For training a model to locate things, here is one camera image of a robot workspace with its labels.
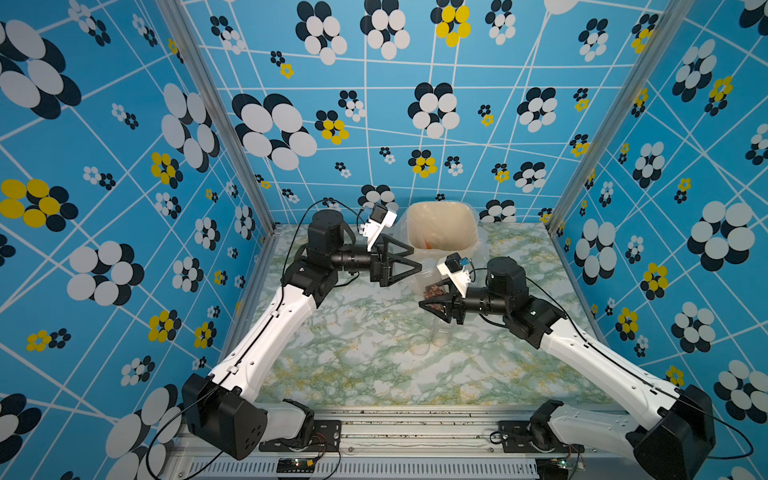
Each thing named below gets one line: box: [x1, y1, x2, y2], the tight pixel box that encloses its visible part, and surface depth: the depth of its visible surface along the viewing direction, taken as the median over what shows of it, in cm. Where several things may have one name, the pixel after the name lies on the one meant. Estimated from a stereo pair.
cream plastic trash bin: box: [407, 201, 478, 251], surface depth 94 cm
